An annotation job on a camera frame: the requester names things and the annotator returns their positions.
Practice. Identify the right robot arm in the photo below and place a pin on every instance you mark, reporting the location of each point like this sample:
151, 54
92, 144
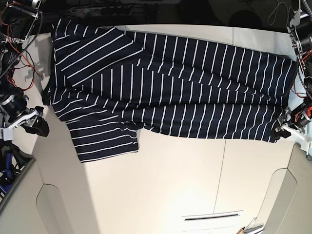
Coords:
17, 20

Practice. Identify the navy white striped T-shirt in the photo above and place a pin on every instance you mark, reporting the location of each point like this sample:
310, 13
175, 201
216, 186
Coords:
106, 84

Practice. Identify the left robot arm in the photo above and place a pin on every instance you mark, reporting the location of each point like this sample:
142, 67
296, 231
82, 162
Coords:
299, 27

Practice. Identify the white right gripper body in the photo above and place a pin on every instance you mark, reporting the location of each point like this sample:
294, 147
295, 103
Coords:
7, 124

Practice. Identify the grey tool at bottom edge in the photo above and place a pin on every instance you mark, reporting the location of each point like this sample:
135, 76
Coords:
251, 230

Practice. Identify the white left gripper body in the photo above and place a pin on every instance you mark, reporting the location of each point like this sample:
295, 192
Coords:
299, 123

